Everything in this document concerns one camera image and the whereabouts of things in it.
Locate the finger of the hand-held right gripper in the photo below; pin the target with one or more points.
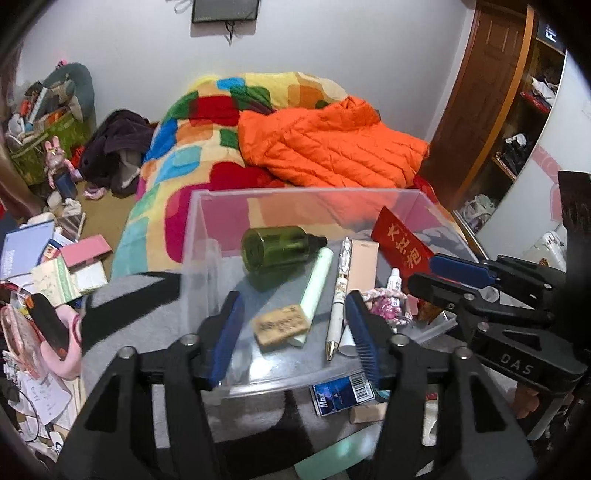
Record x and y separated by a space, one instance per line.
438 288
461 271

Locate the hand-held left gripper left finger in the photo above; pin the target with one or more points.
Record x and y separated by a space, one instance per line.
226 341

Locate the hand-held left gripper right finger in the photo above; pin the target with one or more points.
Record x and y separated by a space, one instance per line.
364 344

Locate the white patterned pen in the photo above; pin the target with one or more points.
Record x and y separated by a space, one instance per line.
339 295

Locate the red tea box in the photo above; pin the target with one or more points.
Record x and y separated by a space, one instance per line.
401 244

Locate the tan rectangular block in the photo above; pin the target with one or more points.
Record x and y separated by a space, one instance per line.
281 325

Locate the light green slim tube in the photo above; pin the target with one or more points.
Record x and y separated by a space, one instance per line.
318 286

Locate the beige cosmetic tube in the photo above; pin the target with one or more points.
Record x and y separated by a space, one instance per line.
362 267

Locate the clear plastic storage box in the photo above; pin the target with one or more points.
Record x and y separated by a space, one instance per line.
203 240

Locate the green glass bottle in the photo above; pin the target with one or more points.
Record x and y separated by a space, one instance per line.
277 247

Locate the person's right hand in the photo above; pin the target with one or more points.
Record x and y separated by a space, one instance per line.
526 401

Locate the white green tube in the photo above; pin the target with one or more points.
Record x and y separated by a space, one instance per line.
347 344

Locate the small white dropper bottle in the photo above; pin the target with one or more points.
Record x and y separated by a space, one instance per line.
394 281

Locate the white bag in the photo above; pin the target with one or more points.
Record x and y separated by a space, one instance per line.
549 249

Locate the blue card box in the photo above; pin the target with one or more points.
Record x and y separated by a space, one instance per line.
339 394

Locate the white shoes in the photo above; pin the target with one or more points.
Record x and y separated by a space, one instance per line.
480 212

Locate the beige concealer stick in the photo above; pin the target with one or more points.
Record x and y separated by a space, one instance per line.
364 414

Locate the grey and black blanket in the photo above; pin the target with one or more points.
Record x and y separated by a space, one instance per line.
258 415

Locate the white cabinet panel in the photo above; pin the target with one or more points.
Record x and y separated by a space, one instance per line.
531 207

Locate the wooden shelf unit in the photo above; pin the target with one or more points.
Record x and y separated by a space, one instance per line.
521 134

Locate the pink box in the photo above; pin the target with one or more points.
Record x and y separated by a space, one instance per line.
87 251

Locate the wooden door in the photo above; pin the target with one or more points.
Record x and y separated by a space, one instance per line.
485 92

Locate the green patterned booklet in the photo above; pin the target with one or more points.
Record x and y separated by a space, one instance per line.
55 281

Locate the orange puffer jacket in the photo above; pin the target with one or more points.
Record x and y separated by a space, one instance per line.
323 143

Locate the colourful patchwork blanket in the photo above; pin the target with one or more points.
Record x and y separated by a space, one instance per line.
194 138

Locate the white blue booklet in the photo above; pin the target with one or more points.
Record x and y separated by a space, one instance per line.
25 249

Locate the dark purple cloth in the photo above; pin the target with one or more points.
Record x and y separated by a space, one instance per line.
115 147

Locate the pink plush rabbit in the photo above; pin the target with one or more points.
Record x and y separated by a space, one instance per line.
57 157

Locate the green storage bin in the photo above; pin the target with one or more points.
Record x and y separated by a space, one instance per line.
41 152

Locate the small wall monitor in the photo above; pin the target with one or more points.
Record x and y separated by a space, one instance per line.
226 10

